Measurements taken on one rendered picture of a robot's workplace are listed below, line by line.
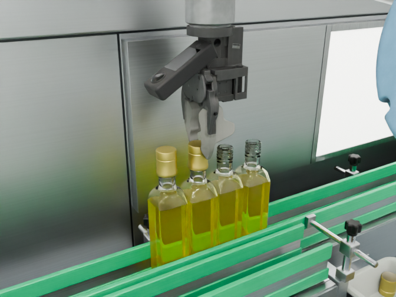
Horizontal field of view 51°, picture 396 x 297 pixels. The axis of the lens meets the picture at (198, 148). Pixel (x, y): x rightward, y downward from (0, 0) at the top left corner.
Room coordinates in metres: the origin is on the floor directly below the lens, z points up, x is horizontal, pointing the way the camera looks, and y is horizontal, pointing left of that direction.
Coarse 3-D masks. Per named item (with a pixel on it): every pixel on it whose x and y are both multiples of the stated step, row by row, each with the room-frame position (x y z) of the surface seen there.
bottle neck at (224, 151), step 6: (222, 144) 0.69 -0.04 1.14; (228, 144) 0.69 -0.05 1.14; (222, 150) 0.67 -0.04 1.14; (228, 150) 0.67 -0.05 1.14; (216, 156) 0.68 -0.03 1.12; (222, 156) 0.67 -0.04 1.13; (228, 156) 0.67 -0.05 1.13; (222, 162) 0.67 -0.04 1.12; (228, 162) 0.67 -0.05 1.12; (222, 168) 0.67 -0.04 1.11; (228, 168) 0.67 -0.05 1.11
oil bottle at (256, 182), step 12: (240, 168) 0.70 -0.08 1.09; (264, 168) 0.71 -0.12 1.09; (252, 180) 0.68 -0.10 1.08; (264, 180) 0.69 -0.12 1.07; (252, 192) 0.68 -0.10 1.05; (264, 192) 0.69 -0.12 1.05; (252, 204) 0.68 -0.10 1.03; (264, 204) 0.69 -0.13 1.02; (252, 216) 0.68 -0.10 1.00; (264, 216) 0.69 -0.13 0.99; (252, 228) 0.68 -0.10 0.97; (264, 228) 0.69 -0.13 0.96
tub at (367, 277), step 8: (384, 264) 0.75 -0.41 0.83; (392, 264) 0.75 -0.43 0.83; (360, 272) 0.71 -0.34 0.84; (368, 272) 0.72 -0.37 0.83; (376, 272) 0.73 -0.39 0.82; (392, 272) 0.75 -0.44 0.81; (352, 280) 0.70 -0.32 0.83; (360, 280) 0.71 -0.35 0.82; (368, 280) 0.72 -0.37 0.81; (376, 280) 0.73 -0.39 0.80; (352, 288) 0.66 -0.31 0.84; (360, 288) 0.71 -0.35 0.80; (368, 288) 0.72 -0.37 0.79; (376, 288) 0.73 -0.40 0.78; (360, 296) 0.64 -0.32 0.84; (368, 296) 0.72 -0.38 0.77; (376, 296) 0.72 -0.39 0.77; (384, 296) 0.72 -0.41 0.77
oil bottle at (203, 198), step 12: (192, 192) 0.62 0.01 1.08; (204, 192) 0.63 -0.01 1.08; (216, 192) 0.64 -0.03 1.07; (192, 204) 0.62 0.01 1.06; (204, 204) 0.62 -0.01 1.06; (216, 204) 0.64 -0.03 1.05; (192, 216) 0.62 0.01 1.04; (204, 216) 0.62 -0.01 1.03; (216, 216) 0.64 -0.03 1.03; (192, 228) 0.62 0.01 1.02; (204, 228) 0.62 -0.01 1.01; (216, 228) 0.64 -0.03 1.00; (192, 240) 0.62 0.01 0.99; (204, 240) 0.62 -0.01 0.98; (216, 240) 0.64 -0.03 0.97; (192, 252) 0.62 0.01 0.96
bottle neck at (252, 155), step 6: (246, 144) 0.70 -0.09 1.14; (252, 144) 0.69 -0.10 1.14; (258, 144) 0.70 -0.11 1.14; (246, 150) 0.70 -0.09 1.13; (252, 150) 0.69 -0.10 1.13; (258, 150) 0.70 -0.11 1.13; (246, 156) 0.70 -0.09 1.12; (252, 156) 0.69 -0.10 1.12; (258, 156) 0.70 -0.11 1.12; (246, 162) 0.70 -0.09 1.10; (252, 162) 0.69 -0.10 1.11; (258, 162) 0.70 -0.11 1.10; (252, 168) 0.69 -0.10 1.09
